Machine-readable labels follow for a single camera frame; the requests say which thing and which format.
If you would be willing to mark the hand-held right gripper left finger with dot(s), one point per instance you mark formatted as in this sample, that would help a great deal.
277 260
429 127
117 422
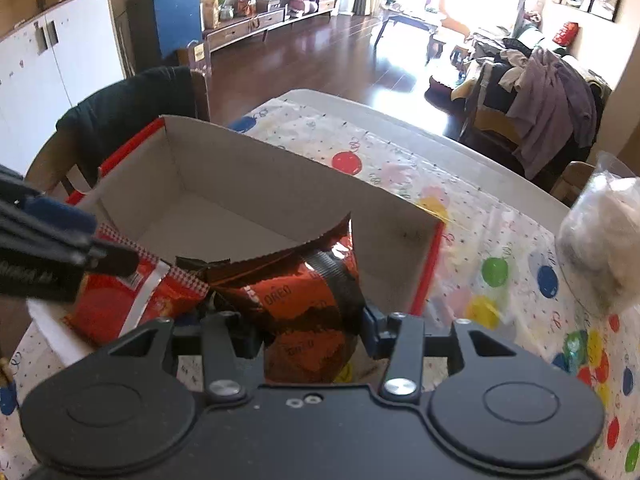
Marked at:
249 342

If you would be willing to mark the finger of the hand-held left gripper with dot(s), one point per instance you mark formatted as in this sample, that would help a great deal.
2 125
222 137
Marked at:
115 260
60 215

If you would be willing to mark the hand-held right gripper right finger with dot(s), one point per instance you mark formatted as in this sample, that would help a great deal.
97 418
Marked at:
372 332

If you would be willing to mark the red snack packet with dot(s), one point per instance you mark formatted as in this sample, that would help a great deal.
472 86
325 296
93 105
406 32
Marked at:
100 305

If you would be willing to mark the orange cookie packet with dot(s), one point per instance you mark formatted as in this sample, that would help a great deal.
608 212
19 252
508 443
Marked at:
300 340

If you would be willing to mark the red cardboard box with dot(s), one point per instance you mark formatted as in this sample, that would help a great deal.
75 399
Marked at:
280 190

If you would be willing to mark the wooden chair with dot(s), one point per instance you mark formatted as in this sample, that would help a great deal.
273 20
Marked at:
47 160
572 185

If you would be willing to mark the white cabinet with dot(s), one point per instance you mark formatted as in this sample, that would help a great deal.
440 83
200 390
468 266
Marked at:
65 60

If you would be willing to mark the polka dot tablecloth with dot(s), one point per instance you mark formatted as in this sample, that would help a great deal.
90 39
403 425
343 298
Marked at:
520 260

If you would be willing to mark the dark cabinet with blue panel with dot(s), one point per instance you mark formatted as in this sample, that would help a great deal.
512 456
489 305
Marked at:
177 10

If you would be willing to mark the sofa with clothes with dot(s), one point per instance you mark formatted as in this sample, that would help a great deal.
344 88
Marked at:
492 120

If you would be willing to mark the dark floor cushion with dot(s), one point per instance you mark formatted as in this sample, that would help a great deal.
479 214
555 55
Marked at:
445 90

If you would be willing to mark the clear bag of white stuffing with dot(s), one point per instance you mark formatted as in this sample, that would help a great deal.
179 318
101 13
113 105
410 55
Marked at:
610 240

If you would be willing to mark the wooden television stand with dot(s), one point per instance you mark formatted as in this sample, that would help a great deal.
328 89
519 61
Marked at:
260 22

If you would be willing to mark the purple garment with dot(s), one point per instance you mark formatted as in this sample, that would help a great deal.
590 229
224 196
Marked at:
550 105

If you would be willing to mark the coffee table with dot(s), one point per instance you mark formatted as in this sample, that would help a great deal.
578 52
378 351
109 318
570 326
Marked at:
410 17

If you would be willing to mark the red cushion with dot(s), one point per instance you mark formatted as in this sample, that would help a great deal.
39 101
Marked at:
565 33

